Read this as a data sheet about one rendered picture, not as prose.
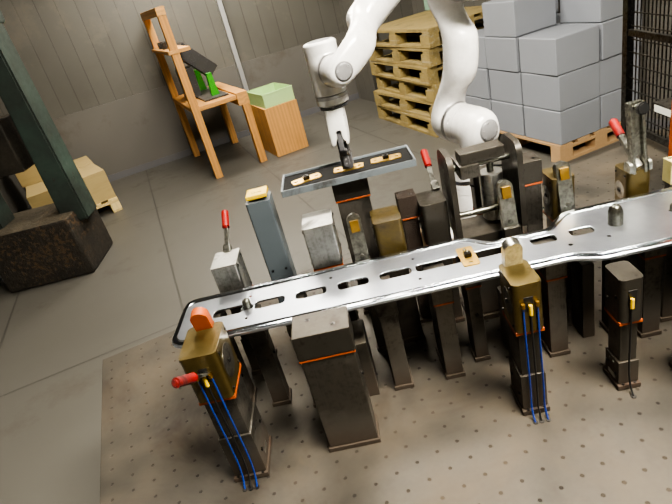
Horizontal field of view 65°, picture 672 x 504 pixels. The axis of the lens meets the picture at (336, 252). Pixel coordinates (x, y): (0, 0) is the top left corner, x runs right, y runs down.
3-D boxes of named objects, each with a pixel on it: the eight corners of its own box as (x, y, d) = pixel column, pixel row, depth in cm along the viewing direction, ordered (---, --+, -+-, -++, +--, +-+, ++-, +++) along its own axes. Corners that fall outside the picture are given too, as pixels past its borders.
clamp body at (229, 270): (252, 377, 151) (209, 270, 134) (256, 351, 161) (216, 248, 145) (277, 371, 150) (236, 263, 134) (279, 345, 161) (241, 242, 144)
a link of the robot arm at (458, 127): (469, 167, 176) (464, 95, 164) (509, 181, 161) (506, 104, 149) (439, 179, 172) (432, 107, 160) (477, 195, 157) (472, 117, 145)
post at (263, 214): (287, 331, 166) (243, 206, 146) (288, 317, 172) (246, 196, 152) (310, 326, 165) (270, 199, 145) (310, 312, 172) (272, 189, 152)
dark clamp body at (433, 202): (440, 327, 150) (419, 207, 133) (432, 304, 161) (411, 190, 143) (465, 322, 150) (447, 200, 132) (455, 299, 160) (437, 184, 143)
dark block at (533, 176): (532, 301, 151) (521, 163, 131) (523, 288, 157) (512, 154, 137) (549, 297, 150) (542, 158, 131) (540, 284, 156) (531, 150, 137)
